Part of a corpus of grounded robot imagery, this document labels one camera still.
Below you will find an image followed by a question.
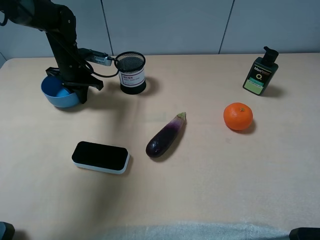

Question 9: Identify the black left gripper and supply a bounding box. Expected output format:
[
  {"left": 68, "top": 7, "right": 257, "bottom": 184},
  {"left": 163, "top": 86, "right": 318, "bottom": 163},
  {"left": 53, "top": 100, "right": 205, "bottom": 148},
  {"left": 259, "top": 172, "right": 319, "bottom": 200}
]
[{"left": 45, "top": 32, "right": 104, "bottom": 104}]

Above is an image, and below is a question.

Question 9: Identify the blue plastic bowl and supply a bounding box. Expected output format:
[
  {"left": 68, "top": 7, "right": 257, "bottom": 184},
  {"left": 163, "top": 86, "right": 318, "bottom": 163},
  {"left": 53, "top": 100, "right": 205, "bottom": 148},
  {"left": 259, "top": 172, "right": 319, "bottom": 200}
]
[{"left": 41, "top": 76, "right": 80, "bottom": 108}]

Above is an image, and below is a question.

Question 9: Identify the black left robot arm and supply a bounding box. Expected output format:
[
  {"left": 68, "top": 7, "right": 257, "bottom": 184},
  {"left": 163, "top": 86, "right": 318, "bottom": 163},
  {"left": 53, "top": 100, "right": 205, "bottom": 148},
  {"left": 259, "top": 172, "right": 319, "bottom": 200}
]
[{"left": 0, "top": 0, "right": 104, "bottom": 104}]

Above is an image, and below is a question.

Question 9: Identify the black mesh pen holder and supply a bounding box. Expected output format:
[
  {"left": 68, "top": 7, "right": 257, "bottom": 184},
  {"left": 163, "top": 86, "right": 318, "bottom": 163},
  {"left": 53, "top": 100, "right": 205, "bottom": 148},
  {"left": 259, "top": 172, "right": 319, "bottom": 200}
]
[{"left": 114, "top": 51, "right": 147, "bottom": 95}]

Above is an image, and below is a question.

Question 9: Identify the black white board eraser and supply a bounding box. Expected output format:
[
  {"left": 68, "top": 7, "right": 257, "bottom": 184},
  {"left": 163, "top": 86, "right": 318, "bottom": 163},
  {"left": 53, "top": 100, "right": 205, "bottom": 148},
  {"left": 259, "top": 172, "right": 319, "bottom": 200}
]
[{"left": 71, "top": 141, "right": 130, "bottom": 175}]

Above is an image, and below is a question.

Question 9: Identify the purple eggplant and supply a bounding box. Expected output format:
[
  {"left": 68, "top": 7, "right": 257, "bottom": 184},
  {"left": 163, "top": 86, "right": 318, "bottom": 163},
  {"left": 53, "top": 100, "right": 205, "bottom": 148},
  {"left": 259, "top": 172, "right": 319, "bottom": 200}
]
[{"left": 145, "top": 112, "right": 187, "bottom": 158}]

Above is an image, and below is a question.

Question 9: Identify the dark left base corner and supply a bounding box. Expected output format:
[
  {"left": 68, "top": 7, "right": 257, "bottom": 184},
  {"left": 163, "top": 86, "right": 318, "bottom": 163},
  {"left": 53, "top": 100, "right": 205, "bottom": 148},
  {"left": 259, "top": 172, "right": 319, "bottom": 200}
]
[{"left": 0, "top": 221, "right": 15, "bottom": 240}]

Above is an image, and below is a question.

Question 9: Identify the dark base corner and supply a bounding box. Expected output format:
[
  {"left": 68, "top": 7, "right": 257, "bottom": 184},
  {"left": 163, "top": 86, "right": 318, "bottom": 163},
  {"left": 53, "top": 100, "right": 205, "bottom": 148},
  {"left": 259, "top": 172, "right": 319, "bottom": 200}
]
[
  {"left": 289, "top": 227, "right": 320, "bottom": 240},
  {"left": 0, "top": 221, "right": 15, "bottom": 240}
]

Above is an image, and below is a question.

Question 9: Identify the orange mandarin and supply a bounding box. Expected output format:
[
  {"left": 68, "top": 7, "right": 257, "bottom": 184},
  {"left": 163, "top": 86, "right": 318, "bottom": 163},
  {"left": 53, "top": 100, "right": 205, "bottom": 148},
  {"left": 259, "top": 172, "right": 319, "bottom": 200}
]
[{"left": 223, "top": 102, "right": 254, "bottom": 131}]

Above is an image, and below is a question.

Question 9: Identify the dark green pump bottle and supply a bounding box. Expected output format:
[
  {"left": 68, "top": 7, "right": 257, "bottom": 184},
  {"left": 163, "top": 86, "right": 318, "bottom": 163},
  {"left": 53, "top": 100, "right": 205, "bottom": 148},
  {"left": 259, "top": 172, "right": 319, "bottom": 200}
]
[{"left": 242, "top": 46, "right": 279, "bottom": 96}]

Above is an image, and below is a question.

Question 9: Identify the dark right base corner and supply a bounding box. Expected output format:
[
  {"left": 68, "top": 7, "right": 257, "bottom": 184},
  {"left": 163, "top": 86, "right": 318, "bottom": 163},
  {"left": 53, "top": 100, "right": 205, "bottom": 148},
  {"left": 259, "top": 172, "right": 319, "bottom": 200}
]
[{"left": 289, "top": 227, "right": 320, "bottom": 240}]

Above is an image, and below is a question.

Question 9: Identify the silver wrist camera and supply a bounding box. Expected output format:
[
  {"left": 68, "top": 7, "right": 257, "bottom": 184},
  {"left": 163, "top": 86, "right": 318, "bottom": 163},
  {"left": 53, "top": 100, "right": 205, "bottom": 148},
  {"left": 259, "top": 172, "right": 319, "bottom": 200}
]
[{"left": 78, "top": 48, "right": 112, "bottom": 66}]

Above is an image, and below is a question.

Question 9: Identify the black camera cable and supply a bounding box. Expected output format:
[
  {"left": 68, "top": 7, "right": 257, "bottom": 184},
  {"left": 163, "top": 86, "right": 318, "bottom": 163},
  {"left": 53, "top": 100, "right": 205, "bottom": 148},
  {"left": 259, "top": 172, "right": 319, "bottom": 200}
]
[{"left": 74, "top": 56, "right": 121, "bottom": 79}]

